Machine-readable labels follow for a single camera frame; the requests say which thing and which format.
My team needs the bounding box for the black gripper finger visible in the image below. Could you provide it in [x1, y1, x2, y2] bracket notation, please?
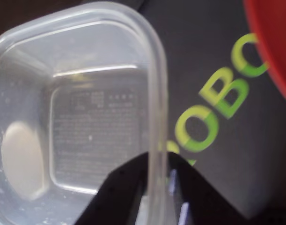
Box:
[74, 151, 149, 225]
[167, 152, 251, 225]

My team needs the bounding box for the clear square plastic container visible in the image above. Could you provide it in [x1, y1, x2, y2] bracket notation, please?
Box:
[0, 0, 168, 225]

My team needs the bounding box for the large red bowl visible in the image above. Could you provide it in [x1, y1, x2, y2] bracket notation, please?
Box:
[242, 0, 286, 107]

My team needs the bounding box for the grey WOWROBO mat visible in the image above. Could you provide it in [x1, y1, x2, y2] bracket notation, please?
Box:
[133, 0, 286, 225]

